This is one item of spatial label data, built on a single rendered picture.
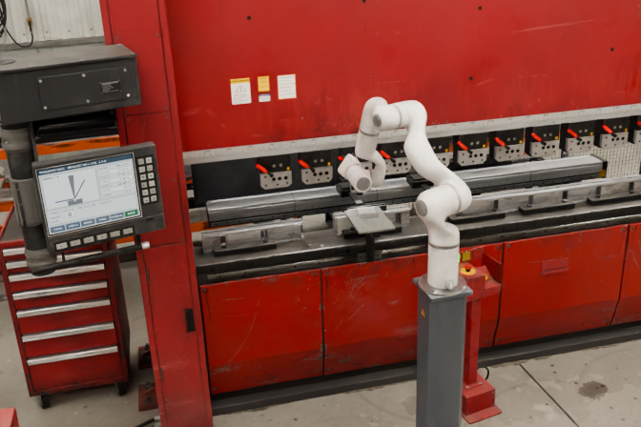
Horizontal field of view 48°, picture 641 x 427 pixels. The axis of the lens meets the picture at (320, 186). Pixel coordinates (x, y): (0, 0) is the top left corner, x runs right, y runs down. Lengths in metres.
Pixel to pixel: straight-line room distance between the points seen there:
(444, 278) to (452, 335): 0.26
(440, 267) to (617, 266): 1.65
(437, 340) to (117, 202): 1.37
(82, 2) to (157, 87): 4.29
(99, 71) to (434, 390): 1.82
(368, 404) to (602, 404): 1.19
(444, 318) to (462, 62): 1.27
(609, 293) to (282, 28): 2.34
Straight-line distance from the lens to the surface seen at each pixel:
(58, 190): 2.83
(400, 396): 3.99
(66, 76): 2.75
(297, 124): 3.38
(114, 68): 2.78
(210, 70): 3.26
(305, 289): 3.61
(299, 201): 3.82
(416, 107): 2.90
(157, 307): 3.43
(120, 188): 2.88
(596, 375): 4.32
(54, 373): 4.07
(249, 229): 3.54
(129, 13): 3.00
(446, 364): 3.08
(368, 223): 3.47
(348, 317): 3.75
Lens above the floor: 2.46
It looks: 22 degrees down
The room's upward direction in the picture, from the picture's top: 2 degrees counter-clockwise
